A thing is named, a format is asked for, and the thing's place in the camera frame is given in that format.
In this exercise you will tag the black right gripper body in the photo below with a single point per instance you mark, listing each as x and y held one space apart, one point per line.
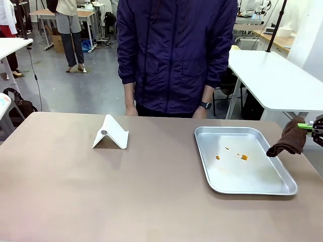
318 132

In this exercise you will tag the brown cloth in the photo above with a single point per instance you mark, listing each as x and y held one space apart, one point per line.
290 141

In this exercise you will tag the person's left forearm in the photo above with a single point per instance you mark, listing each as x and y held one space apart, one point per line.
208 94

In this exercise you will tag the person's right forearm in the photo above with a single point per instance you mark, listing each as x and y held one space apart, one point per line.
129 94

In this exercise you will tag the person's left hand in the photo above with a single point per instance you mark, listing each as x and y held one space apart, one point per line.
200 114

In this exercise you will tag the person's right hand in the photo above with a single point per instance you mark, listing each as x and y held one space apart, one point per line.
131 111

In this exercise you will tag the large white table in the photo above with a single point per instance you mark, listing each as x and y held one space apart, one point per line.
275 78

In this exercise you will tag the silver metal tray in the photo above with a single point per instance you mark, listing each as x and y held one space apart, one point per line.
242 174

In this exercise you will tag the wooden workbench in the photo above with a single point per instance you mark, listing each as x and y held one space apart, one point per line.
277 41

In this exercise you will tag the black chair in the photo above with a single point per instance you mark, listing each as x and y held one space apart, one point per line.
225 83

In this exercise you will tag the white paper roll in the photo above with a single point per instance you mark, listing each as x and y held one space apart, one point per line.
285 30

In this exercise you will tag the black wrist watch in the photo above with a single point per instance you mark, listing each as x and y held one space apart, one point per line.
206 105

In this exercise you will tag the black tripod pole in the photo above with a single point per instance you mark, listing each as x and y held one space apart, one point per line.
276 25

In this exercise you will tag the person in purple jacket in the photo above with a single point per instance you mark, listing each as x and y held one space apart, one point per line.
174 50

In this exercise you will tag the white folding stand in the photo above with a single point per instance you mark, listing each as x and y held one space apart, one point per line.
113 133

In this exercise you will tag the black stool with bag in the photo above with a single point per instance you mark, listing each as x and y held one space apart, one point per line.
110 21

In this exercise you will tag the blue plastic bag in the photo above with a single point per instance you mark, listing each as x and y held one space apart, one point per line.
86 46

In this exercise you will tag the wooden top background table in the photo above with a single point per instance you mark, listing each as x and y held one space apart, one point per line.
83 13

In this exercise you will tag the person in beige top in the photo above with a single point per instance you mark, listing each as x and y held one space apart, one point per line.
69 25

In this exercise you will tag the cardboard box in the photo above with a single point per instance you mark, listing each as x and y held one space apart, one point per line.
58 44

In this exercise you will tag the dark brown backpack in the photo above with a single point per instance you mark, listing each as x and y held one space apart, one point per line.
24 106

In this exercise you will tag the small white table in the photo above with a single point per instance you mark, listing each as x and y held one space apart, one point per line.
12 45

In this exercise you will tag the person in white and red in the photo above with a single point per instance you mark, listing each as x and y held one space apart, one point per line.
6 17

